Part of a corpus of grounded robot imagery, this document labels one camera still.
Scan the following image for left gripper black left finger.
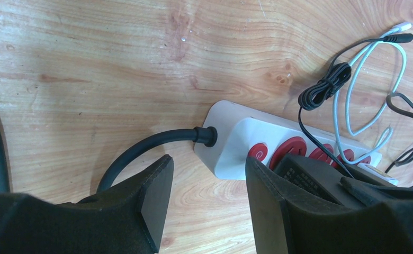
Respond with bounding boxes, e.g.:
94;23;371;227
0;155;174;253

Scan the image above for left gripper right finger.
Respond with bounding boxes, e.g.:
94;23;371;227
245;157;413;253

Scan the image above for white red power strip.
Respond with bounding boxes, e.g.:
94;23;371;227
194;100;383;180

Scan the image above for small black plug adapter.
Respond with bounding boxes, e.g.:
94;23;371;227
298;29;413;177

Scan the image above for large black power adapter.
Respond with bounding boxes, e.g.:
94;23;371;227
273;154;366;209

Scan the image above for black power strip cord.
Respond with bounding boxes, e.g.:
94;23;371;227
0;82;218;194

